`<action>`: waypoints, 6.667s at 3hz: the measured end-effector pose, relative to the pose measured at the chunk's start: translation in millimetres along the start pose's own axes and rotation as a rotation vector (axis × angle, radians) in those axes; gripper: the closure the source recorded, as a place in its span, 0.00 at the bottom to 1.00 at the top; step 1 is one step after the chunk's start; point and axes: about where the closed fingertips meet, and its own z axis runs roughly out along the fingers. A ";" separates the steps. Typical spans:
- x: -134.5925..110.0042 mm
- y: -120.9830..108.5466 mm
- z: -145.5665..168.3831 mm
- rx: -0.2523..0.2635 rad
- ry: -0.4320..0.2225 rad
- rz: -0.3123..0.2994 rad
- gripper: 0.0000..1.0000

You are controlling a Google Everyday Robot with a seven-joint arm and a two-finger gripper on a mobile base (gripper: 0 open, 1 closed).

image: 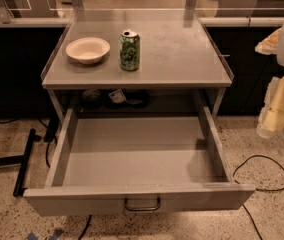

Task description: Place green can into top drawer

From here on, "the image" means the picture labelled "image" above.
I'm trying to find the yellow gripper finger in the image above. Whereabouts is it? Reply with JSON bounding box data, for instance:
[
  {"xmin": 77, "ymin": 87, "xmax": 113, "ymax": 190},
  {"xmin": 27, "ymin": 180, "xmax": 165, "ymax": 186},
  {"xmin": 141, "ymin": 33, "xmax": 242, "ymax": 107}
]
[
  {"xmin": 255, "ymin": 28, "xmax": 281, "ymax": 55},
  {"xmin": 256, "ymin": 77, "xmax": 284, "ymax": 139}
]

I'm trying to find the green soda can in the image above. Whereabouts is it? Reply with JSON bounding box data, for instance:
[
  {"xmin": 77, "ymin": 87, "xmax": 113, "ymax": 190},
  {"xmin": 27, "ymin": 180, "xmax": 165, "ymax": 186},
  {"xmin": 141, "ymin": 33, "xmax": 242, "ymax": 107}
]
[{"xmin": 119, "ymin": 30, "xmax": 140, "ymax": 71}]

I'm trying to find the dark round object under top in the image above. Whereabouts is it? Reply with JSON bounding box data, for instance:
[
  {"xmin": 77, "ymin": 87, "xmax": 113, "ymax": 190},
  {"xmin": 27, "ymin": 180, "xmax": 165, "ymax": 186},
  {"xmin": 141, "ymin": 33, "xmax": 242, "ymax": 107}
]
[{"xmin": 81, "ymin": 89, "xmax": 101, "ymax": 109}]

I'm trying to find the open grey top drawer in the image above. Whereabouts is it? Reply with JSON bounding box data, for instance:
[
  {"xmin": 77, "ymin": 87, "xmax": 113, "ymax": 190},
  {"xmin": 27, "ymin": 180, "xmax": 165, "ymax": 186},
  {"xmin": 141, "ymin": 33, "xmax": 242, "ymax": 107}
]
[{"xmin": 24, "ymin": 107, "xmax": 255, "ymax": 216}]

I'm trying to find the white tag label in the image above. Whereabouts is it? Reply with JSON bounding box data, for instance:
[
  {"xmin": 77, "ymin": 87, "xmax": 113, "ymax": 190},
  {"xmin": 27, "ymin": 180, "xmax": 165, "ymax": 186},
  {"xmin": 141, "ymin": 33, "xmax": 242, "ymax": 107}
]
[{"xmin": 109, "ymin": 89, "xmax": 126, "ymax": 104}]

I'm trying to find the grey metal cabinet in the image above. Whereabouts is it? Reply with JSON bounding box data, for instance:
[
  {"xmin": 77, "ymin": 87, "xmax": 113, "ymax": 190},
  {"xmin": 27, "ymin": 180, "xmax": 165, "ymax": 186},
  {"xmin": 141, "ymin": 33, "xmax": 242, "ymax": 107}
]
[{"xmin": 42, "ymin": 9, "xmax": 233, "ymax": 119}]

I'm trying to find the white paper bowl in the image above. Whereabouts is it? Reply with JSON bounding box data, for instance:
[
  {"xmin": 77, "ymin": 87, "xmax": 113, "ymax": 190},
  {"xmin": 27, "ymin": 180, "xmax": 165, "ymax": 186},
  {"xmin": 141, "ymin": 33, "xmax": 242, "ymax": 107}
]
[{"xmin": 66, "ymin": 37, "xmax": 110, "ymax": 65}]

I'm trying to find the black metal stand base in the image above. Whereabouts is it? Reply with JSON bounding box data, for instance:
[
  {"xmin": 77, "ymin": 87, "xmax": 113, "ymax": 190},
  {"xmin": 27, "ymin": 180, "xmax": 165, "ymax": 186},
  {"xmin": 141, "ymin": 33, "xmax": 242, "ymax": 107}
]
[{"xmin": 0, "ymin": 129, "xmax": 41, "ymax": 197}]

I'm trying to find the black floor cable right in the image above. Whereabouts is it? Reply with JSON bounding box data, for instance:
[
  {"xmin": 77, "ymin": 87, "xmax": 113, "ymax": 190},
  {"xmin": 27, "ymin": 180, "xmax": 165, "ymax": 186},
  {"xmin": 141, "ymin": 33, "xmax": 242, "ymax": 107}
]
[{"xmin": 232, "ymin": 154, "xmax": 284, "ymax": 240}]

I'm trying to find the metal drawer handle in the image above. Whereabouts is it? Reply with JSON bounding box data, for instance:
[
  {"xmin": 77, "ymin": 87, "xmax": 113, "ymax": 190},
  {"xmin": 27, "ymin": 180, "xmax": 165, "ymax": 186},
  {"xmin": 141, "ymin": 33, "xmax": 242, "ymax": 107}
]
[{"xmin": 124, "ymin": 198, "xmax": 161, "ymax": 212}]

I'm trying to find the black cable under drawer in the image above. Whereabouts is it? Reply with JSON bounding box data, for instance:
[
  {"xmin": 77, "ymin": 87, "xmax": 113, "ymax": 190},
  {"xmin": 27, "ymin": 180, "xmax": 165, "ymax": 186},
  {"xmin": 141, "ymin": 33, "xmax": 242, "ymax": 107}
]
[{"xmin": 77, "ymin": 214, "xmax": 93, "ymax": 240}]

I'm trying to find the black cable left floor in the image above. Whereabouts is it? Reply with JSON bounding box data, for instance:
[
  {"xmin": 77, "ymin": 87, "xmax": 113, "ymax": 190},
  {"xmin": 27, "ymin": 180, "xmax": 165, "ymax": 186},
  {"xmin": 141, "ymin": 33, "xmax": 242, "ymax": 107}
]
[{"xmin": 0, "ymin": 117, "xmax": 59, "ymax": 169}]

